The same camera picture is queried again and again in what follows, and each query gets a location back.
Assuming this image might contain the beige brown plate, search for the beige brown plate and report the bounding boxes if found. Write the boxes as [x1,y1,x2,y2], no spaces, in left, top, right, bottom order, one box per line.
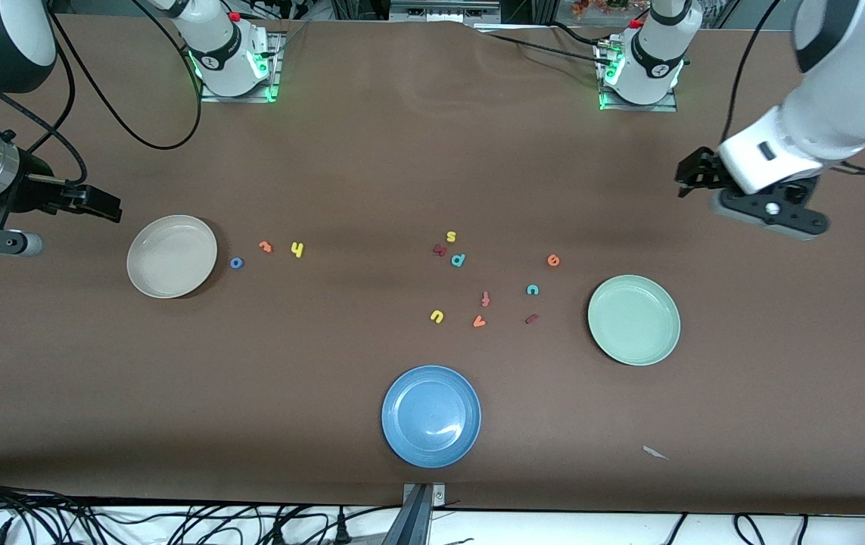
[126,215,219,300]

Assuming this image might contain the green plate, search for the green plate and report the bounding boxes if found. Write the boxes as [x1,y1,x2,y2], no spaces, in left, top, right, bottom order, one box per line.
[587,274,682,367]

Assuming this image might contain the orange artificial flowers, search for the orange artificial flowers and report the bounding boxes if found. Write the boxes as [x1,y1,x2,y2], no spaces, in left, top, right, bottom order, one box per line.
[572,0,649,20]

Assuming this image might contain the grey power strip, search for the grey power strip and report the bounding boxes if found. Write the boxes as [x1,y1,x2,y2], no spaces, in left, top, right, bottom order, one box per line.
[389,2,503,22]

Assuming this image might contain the blue plate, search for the blue plate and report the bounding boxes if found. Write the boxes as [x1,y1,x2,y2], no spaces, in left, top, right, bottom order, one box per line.
[381,365,483,469]

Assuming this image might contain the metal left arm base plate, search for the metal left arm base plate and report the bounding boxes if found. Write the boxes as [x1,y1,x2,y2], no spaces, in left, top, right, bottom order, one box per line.
[597,89,680,114]

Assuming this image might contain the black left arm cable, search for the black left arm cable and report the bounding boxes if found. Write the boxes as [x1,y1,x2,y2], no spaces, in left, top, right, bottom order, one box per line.
[721,0,785,148]

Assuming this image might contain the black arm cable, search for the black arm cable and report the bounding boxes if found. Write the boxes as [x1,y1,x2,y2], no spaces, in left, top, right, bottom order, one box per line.
[46,0,204,151]
[721,0,785,148]

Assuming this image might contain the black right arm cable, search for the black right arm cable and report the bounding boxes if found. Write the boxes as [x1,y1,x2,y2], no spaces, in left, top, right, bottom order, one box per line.
[46,0,204,151]

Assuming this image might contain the short black table cable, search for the short black table cable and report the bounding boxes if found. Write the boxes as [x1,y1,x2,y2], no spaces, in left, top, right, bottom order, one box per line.
[549,21,603,45]

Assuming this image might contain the long black table cable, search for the long black table cable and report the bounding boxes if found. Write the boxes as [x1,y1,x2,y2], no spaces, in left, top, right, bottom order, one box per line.
[487,32,607,67]

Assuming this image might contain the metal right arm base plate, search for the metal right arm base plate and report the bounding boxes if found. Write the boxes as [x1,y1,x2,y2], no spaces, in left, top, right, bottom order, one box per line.
[199,30,284,103]

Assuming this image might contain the silver metal bracket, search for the silver metal bracket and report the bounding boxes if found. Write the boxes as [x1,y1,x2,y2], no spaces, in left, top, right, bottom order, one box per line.
[402,483,447,506]

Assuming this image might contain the grey camera pole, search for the grey camera pole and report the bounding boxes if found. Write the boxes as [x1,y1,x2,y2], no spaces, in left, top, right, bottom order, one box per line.
[381,484,433,545]

